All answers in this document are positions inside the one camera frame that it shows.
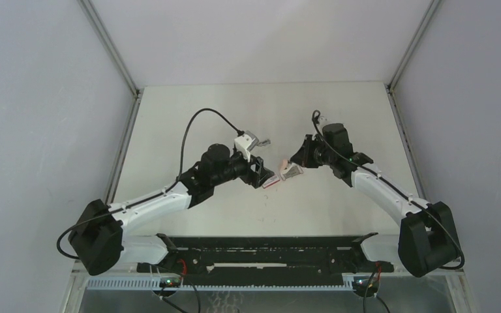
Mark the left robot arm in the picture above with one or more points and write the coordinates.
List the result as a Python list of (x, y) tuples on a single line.
[(104, 234)]

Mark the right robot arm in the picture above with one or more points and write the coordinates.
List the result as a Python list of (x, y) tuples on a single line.
[(427, 238)]

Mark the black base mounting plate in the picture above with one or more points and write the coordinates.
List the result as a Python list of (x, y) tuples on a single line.
[(276, 262)]

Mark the left controller board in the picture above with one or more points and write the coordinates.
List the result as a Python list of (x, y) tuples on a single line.
[(170, 283)]

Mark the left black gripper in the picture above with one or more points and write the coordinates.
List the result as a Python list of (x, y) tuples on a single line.
[(263, 173)]

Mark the aluminium frame post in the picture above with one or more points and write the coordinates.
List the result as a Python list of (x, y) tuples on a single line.
[(89, 9), (419, 33)]

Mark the controller board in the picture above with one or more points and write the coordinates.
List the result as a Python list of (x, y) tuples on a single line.
[(363, 284), (170, 283)]

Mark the pink stapler top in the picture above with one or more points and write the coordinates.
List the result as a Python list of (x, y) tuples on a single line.
[(284, 165)]

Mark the red white staple box sleeve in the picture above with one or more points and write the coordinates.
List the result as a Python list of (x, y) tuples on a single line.
[(271, 181)]

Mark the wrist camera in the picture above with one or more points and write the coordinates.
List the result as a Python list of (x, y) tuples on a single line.
[(245, 143), (322, 119)]

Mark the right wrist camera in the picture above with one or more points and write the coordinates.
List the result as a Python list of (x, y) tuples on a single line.
[(322, 119)]

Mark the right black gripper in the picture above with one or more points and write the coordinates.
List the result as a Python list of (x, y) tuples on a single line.
[(302, 157)]

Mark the staple box tray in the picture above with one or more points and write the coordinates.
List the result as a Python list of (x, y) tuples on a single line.
[(290, 171)]

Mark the right controller board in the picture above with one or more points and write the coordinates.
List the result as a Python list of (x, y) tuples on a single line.
[(363, 284)]

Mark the left aluminium frame post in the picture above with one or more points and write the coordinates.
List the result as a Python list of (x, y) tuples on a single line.
[(89, 9)]

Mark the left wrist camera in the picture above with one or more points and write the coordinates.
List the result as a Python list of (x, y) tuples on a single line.
[(245, 143)]

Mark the right aluminium frame post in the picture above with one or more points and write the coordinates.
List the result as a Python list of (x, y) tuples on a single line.
[(419, 33)]

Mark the white stapler base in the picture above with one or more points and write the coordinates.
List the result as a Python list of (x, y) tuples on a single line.
[(263, 143)]

